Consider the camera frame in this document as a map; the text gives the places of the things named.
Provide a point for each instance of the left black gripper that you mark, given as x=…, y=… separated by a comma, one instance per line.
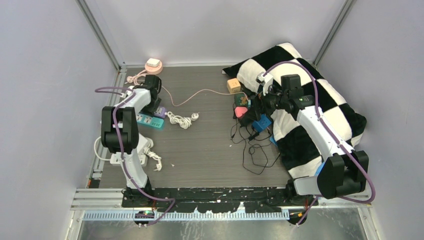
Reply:
x=150, y=111

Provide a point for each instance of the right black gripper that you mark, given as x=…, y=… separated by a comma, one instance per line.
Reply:
x=260, y=100

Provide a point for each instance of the teal usb power strip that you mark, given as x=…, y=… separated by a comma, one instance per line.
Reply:
x=150, y=121

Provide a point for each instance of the blue cube socket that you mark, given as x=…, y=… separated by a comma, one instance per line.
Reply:
x=262, y=124

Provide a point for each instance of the pink plug adapter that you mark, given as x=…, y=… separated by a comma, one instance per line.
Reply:
x=240, y=111

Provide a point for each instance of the purple power strip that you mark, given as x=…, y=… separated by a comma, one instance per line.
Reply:
x=160, y=112

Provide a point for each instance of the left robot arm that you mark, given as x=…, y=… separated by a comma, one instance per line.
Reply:
x=120, y=133

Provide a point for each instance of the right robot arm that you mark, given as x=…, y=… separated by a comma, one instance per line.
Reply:
x=343, y=171

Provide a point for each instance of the dark green cube socket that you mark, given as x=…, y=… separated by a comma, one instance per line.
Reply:
x=241, y=99

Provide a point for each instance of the orange cube socket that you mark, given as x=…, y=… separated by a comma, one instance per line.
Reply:
x=233, y=86

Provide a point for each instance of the pink round socket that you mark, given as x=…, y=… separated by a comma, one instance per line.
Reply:
x=154, y=70

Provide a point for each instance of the white charger block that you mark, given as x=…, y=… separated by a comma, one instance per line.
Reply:
x=153, y=62

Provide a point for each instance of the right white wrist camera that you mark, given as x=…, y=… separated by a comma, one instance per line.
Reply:
x=265, y=81

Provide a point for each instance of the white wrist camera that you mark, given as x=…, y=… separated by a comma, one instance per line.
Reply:
x=265, y=81
x=126, y=94

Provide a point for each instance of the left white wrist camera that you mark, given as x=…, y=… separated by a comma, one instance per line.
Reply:
x=126, y=94

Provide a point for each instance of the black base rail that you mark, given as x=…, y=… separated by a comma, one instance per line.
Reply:
x=215, y=199

